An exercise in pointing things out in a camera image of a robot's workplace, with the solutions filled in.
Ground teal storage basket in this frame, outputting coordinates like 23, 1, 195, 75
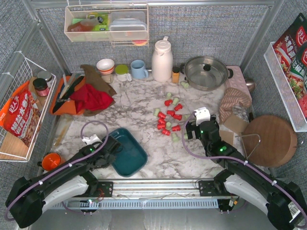
108, 127, 148, 177

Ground striped pink cloth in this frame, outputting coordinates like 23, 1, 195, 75
219, 87, 252, 124

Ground brown cardboard square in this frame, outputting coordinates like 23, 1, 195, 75
224, 115, 249, 134
219, 130, 234, 145

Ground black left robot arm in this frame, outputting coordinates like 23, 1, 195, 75
5, 137, 121, 228

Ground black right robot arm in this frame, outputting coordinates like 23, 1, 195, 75
184, 113, 307, 230

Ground red coffee capsule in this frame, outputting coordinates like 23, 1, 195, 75
157, 112, 166, 119
174, 103, 183, 111
162, 129, 171, 136
173, 114, 182, 121
165, 99, 173, 107

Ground green coffee capsule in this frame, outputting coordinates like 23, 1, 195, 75
181, 81, 189, 89
172, 97, 179, 106
172, 133, 179, 142
153, 108, 160, 117

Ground right white mesh basket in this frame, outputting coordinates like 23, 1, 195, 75
263, 42, 307, 132

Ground orange cup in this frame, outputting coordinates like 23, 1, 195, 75
41, 153, 64, 171

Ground steel pot with lid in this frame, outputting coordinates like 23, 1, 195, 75
180, 56, 234, 92

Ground pink egg tray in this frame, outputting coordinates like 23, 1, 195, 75
226, 66, 251, 98

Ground orange tray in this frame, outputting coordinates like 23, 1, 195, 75
49, 75, 85, 115

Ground round wooden cutting board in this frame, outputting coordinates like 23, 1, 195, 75
243, 115, 297, 167

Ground red cloth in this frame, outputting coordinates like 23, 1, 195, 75
70, 84, 114, 112

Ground steel ladle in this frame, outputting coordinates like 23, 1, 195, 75
245, 78, 256, 93

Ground orange spice bottle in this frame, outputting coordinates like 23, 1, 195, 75
172, 66, 180, 84

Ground black knife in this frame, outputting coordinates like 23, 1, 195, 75
52, 76, 85, 113

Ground brown cloth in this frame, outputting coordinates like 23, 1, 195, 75
80, 64, 117, 116

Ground white thermos jug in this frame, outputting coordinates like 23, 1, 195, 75
152, 36, 173, 82

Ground green lid white cup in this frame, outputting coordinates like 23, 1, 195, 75
115, 64, 132, 82

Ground white orange striped bowl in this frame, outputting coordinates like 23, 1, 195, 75
96, 58, 115, 75

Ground light blue mug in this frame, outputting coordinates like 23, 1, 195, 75
130, 60, 149, 80

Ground dark lid jar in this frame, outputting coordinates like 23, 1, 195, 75
33, 78, 49, 97

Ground orange seasoning bag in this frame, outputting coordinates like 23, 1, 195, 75
0, 81, 40, 147

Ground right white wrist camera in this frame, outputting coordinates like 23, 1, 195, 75
193, 107, 211, 126

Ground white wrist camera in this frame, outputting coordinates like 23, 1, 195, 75
82, 134, 101, 145
193, 107, 211, 126

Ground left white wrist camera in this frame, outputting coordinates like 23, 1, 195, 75
82, 134, 101, 145

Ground metal wire trivet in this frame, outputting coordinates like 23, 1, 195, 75
239, 133, 261, 160

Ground aluminium front rail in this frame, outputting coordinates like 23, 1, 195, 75
24, 178, 292, 199

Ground left white wire basket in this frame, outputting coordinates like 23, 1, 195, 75
0, 57, 57, 162

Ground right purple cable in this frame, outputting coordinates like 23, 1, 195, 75
181, 112, 307, 228

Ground purple cable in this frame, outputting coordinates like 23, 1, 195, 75
181, 112, 307, 228
5, 120, 110, 221

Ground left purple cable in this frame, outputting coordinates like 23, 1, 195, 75
5, 120, 110, 221

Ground white wall basket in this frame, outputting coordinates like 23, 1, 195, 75
64, 4, 149, 46

